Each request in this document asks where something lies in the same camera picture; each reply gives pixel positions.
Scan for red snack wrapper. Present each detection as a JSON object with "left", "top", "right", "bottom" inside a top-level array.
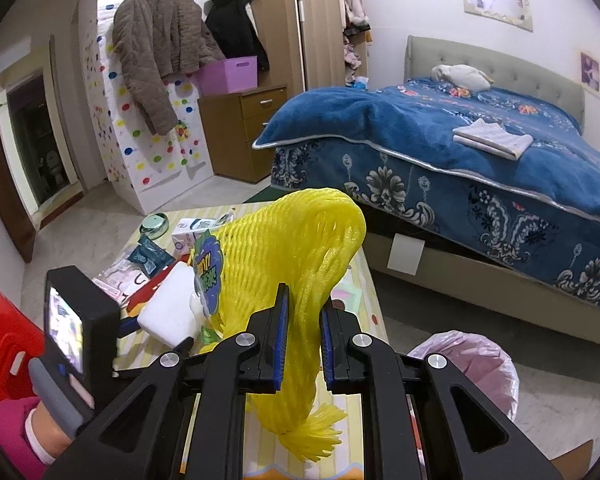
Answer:
[{"left": 125, "top": 265, "right": 178, "bottom": 318}]

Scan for white polka dot cabinet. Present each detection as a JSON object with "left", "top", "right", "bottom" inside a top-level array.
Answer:
[{"left": 77, "top": 2, "right": 213, "bottom": 215}]

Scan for wooden wardrobe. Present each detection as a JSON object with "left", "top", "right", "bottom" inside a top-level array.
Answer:
[{"left": 226, "top": 0, "right": 368, "bottom": 93}]

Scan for brown wooden door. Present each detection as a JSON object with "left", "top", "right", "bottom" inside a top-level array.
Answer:
[{"left": 0, "top": 57, "right": 36, "bottom": 263}]

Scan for bed with blue blanket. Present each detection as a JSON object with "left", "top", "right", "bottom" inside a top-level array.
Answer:
[{"left": 252, "top": 77, "right": 600, "bottom": 306}]

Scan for purple plastic basket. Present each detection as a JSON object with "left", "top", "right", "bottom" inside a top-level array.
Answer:
[{"left": 196, "top": 56, "right": 259, "bottom": 96}]

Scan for yellow foam fruit net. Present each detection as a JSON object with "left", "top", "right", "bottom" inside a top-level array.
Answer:
[{"left": 192, "top": 187, "right": 367, "bottom": 463}]

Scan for wooden nightstand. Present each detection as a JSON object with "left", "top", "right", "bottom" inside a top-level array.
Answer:
[{"left": 197, "top": 84, "right": 288, "bottom": 184}]

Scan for folded white towel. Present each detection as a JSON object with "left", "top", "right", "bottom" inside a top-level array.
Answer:
[{"left": 452, "top": 119, "right": 534, "bottom": 162}]

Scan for grey upholstered bed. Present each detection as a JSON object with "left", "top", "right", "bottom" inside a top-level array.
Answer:
[{"left": 367, "top": 35, "right": 600, "bottom": 351}]

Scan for yellow striped tablecloth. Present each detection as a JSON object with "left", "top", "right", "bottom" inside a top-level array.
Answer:
[{"left": 92, "top": 202, "right": 396, "bottom": 480}]

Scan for white paper tag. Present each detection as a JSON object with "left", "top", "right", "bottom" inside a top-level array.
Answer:
[{"left": 387, "top": 235, "right": 426, "bottom": 276}]

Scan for dark teal packet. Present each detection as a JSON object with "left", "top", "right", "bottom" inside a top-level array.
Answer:
[{"left": 129, "top": 237, "right": 175, "bottom": 277}]

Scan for green floor mat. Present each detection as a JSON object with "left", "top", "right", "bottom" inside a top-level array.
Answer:
[{"left": 245, "top": 185, "right": 281, "bottom": 206}]

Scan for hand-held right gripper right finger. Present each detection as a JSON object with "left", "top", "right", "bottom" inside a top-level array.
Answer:
[{"left": 320, "top": 304, "right": 563, "bottom": 480}]

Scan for bin with pink bag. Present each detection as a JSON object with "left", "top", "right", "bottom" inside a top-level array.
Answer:
[{"left": 407, "top": 331, "right": 521, "bottom": 461}]

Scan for white plush toy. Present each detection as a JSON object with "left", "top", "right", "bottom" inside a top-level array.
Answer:
[{"left": 431, "top": 64, "right": 496, "bottom": 92}]

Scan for small wall poster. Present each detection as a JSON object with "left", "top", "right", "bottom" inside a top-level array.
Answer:
[{"left": 580, "top": 51, "right": 600, "bottom": 93}]

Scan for white tissue packet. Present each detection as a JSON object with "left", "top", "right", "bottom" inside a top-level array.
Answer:
[{"left": 172, "top": 214, "right": 233, "bottom": 252}]

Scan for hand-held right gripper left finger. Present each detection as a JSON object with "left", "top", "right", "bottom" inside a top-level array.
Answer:
[{"left": 45, "top": 282, "right": 291, "bottom": 480}]

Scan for person's left forearm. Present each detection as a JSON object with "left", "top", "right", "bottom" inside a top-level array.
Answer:
[{"left": 0, "top": 395, "right": 76, "bottom": 480}]

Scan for green round tin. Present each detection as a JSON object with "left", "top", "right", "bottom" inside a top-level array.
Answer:
[{"left": 140, "top": 212, "right": 169, "bottom": 239}]

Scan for red plastic stool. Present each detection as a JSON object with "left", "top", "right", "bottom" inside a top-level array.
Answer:
[{"left": 0, "top": 285, "right": 46, "bottom": 403}]

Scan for white foam block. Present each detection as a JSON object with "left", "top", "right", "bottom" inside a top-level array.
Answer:
[{"left": 136, "top": 262, "right": 206, "bottom": 347}]

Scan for hanging clothes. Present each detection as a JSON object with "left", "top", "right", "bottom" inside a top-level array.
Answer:
[{"left": 336, "top": 0, "right": 372, "bottom": 86}]

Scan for cardboard box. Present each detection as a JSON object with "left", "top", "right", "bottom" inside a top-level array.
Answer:
[{"left": 547, "top": 439, "right": 595, "bottom": 480}]

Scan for brown quilted jacket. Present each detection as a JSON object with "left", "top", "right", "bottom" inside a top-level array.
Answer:
[{"left": 112, "top": 0, "right": 226, "bottom": 136}]

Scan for black jacket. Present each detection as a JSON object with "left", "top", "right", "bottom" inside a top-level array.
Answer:
[{"left": 205, "top": 0, "right": 271, "bottom": 73}]

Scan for white printed plastic bag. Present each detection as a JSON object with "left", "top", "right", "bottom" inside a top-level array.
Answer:
[{"left": 92, "top": 259, "right": 148, "bottom": 306}]

